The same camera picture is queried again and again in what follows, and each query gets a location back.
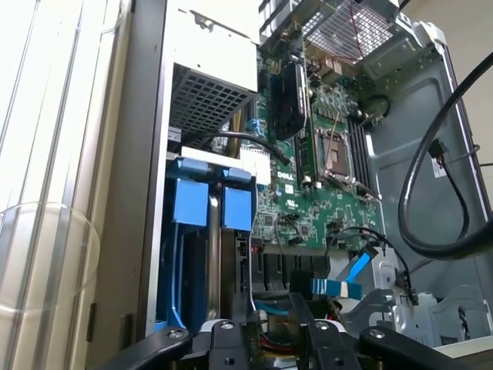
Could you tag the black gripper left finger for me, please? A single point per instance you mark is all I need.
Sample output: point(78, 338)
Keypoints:
point(227, 347)

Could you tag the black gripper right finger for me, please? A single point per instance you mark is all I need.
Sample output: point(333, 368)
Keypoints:
point(331, 347)

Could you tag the blue disk carrier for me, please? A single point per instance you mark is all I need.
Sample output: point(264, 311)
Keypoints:
point(191, 200)

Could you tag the metal drive cage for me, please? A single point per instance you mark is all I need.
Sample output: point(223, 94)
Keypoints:
point(423, 308)

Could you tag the green motherboard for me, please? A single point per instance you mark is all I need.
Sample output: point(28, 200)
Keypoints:
point(346, 216)

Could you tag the metal socket cover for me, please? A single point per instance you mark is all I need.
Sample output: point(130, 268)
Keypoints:
point(346, 181)

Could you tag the silver chipset heatsink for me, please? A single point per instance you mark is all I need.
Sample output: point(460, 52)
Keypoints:
point(254, 165)

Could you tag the black RAM slot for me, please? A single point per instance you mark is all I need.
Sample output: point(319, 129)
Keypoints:
point(354, 154)
point(365, 154)
point(302, 154)
point(315, 154)

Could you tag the CPU socket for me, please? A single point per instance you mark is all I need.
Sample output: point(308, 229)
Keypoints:
point(339, 150)

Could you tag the clear round disc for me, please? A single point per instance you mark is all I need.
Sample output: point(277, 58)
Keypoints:
point(115, 23)
point(46, 250)

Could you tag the metal locking lever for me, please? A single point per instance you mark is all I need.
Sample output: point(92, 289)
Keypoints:
point(332, 138)

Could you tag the open PC case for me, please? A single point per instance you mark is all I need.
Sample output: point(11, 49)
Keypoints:
point(404, 115)

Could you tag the black graphics card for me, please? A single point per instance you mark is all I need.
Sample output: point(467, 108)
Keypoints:
point(287, 100)

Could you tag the grey power supply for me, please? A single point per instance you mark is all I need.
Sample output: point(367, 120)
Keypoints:
point(215, 50)

